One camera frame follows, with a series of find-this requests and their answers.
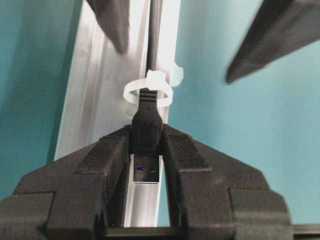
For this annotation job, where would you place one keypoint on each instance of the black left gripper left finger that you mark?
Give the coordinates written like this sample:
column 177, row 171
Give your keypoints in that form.
column 72, row 197

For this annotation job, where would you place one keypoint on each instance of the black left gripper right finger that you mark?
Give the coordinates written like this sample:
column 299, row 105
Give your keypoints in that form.
column 213, row 196

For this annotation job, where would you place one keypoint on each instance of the blue tape piece left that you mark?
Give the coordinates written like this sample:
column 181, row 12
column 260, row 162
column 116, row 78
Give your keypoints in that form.
column 176, row 75

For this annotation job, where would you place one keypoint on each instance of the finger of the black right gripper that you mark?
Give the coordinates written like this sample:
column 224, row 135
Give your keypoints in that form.
column 113, row 18
column 279, row 28

